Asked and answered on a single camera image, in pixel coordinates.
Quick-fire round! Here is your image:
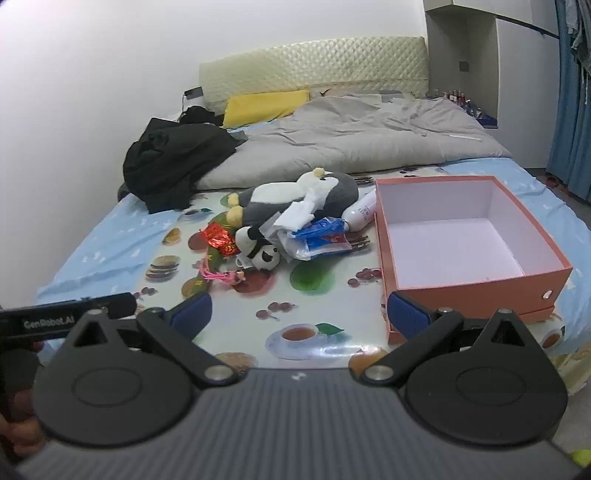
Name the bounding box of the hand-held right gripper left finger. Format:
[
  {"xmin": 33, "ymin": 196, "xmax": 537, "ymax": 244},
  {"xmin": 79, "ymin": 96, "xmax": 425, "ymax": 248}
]
[{"xmin": 60, "ymin": 292, "xmax": 238, "ymax": 389}]

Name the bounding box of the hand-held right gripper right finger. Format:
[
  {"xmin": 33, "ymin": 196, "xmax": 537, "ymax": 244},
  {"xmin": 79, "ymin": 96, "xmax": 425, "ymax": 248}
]
[{"xmin": 359, "ymin": 292, "xmax": 537, "ymax": 387}]

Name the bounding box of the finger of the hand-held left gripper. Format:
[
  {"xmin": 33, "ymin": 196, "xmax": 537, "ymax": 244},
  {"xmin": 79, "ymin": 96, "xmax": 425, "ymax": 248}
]
[{"xmin": 83, "ymin": 293, "xmax": 138, "ymax": 319}]

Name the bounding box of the pink doll keychain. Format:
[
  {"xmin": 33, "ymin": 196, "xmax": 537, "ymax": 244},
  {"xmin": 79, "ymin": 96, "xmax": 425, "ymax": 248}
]
[{"xmin": 199, "ymin": 258, "xmax": 246, "ymax": 288}]

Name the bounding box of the red foil packet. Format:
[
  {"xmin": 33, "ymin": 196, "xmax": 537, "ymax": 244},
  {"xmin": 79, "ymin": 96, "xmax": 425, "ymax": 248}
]
[{"xmin": 200, "ymin": 222, "xmax": 241, "ymax": 258}]

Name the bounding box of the orange cardboard box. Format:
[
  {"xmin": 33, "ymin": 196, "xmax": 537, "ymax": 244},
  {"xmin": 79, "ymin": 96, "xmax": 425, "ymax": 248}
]
[{"xmin": 373, "ymin": 175, "xmax": 574, "ymax": 324}]

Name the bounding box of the small panda plush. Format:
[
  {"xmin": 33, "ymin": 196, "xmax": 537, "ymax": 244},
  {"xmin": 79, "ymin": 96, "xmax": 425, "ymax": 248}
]
[{"xmin": 235, "ymin": 224, "xmax": 281, "ymax": 271}]

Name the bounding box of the blue snack packet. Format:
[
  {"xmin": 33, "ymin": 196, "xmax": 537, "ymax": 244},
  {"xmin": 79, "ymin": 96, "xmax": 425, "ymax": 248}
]
[{"xmin": 288, "ymin": 218, "xmax": 354, "ymax": 252}]

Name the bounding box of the clear plastic bag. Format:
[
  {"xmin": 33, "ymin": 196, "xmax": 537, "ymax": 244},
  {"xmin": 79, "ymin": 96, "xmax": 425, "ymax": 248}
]
[{"xmin": 277, "ymin": 228, "xmax": 356, "ymax": 261}]

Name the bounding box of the light blue face mask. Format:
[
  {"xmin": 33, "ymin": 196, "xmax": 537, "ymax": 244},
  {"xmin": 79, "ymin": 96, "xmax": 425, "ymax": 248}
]
[{"xmin": 273, "ymin": 188, "xmax": 319, "ymax": 230}]

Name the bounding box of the orange cardboard box lid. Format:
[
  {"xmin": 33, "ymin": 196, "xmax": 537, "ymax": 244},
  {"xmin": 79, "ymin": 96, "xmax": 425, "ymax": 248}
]
[{"xmin": 375, "ymin": 210, "xmax": 556, "ymax": 346}]

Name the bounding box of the light blue bedsheet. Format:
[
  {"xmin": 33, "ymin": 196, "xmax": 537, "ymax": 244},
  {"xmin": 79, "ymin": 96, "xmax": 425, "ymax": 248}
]
[{"xmin": 36, "ymin": 124, "xmax": 591, "ymax": 305}]

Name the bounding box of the white spray bottle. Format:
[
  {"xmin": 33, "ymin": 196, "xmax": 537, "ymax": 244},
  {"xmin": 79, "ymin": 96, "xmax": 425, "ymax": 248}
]
[{"xmin": 342, "ymin": 187, "xmax": 378, "ymax": 233}]

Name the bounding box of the grey penguin plush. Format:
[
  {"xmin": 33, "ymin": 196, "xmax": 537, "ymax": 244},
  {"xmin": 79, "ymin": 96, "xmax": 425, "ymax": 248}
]
[{"xmin": 226, "ymin": 168, "xmax": 360, "ymax": 228}]

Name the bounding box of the black jacket pile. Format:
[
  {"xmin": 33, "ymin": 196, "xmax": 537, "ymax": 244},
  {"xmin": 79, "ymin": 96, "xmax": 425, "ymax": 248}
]
[{"xmin": 122, "ymin": 117, "xmax": 247, "ymax": 214}]

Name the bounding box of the grey duvet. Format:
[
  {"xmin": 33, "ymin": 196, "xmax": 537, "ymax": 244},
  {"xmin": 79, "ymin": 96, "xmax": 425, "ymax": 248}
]
[{"xmin": 196, "ymin": 95, "xmax": 513, "ymax": 191}]

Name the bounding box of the small black garment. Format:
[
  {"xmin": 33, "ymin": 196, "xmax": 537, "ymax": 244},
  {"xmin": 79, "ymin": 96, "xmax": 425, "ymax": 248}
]
[{"xmin": 179, "ymin": 105, "xmax": 225, "ymax": 126}]

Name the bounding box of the yellow pillow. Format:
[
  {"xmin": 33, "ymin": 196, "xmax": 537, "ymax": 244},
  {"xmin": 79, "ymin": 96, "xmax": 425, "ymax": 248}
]
[{"xmin": 222, "ymin": 89, "xmax": 310, "ymax": 129}]

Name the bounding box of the row of cosmetic bottles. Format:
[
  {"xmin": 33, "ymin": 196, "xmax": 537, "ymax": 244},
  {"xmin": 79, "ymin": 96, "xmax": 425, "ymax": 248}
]
[{"xmin": 434, "ymin": 88, "xmax": 483, "ymax": 116}]

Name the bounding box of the pink pillow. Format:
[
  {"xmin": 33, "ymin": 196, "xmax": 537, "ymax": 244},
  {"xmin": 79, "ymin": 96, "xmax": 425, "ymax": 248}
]
[{"xmin": 310, "ymin": 85, "xmax": 365, "ymax": 99}]

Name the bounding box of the blue curtain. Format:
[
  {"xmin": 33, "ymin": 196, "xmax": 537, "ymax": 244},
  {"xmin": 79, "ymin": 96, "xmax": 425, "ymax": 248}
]
[{"xmin": 546, "ymin": 0, "xmax": 591, "ymax": 204}]

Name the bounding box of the white wardrobe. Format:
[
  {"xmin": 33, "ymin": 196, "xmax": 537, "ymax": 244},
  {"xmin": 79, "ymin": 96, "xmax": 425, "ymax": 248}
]
[{"xmin": 424, "ymin": 0, "xmax": 561, "ymax": 169}]

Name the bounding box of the cream quilted bed headboard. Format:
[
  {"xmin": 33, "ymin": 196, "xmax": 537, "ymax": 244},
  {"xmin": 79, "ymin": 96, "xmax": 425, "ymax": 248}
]
[{"xmin": 199, "ymin": 36, "xmax": 428, "ymax": 114}]

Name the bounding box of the hanging denim jacket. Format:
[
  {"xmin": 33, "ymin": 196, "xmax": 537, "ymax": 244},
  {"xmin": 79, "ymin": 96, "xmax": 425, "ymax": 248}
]
[{"xmin": 556, "ymin": 0, "xmax": 591, "ymax": 75}]

